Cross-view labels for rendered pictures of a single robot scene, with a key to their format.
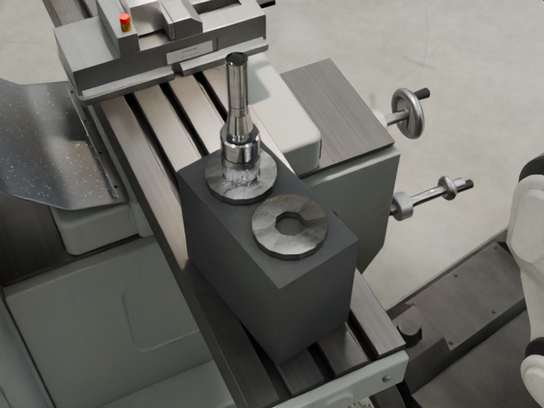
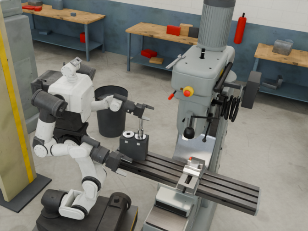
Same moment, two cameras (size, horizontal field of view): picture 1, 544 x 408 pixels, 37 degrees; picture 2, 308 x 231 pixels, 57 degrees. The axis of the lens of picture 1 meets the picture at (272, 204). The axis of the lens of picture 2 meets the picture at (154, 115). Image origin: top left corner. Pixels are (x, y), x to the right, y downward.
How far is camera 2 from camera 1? 2.48 m
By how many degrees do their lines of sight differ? 88
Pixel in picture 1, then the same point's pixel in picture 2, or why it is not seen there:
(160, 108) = (178, 168)
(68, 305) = not seen: hidden behind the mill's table
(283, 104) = (168, 199)
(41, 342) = not seen: hidden behind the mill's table
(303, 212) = (128, 135)
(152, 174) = (165, 158)
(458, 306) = (111, 215)
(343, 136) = (156, 215)
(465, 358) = (104, 209)
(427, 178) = not seen: outside the picture
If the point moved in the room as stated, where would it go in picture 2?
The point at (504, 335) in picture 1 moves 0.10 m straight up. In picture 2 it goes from (99, 217) to (98, 209)
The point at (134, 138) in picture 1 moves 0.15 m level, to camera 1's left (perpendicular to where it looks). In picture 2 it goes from (174, 161) to (187, 154)
